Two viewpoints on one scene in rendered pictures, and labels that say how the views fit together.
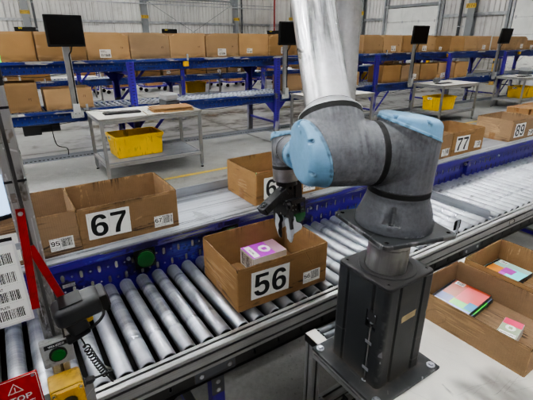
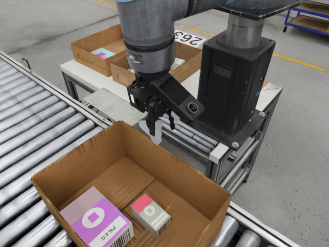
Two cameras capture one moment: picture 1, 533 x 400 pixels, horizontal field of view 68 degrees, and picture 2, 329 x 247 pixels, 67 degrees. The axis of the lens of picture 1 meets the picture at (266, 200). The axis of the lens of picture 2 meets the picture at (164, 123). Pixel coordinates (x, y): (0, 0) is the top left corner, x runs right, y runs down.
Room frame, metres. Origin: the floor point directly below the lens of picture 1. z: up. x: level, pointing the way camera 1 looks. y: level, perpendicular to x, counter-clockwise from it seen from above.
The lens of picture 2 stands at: (1.36, 0.35, 1.42)
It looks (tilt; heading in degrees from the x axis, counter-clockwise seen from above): 42 degrees down; 254
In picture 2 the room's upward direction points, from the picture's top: straight up
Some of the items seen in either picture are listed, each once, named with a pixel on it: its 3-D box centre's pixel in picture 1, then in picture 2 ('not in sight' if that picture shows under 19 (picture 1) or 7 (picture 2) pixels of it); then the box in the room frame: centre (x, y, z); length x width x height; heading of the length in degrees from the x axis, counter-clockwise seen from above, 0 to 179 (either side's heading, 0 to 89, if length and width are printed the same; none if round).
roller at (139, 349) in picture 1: (125, 323); not in sight; (1.10, 0.48, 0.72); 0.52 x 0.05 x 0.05; 33
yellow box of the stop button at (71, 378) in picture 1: (84, 386); not in sight; (0.73, 0.45, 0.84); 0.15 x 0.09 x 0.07; 123
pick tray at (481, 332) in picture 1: (486, 309); (158, 65); (1.08, -0.73, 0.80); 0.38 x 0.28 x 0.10; 35
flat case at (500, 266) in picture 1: (502, 273); (103, 58); (1.33, -0.93, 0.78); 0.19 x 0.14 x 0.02; 123
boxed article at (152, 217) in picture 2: not in sight; (150, 215); (1.30, 0.02, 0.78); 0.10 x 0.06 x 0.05; 120
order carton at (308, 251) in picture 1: (264, 258); (131, 204); (1.35, 0.01, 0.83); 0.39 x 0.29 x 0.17; 122
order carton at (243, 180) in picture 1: (272, 175); not in sight; (1.99, -0.03, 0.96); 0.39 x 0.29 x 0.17; 123
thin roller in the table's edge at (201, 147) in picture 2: (350, 317); (179, 134); (1.11, -0.29, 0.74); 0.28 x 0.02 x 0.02; 123
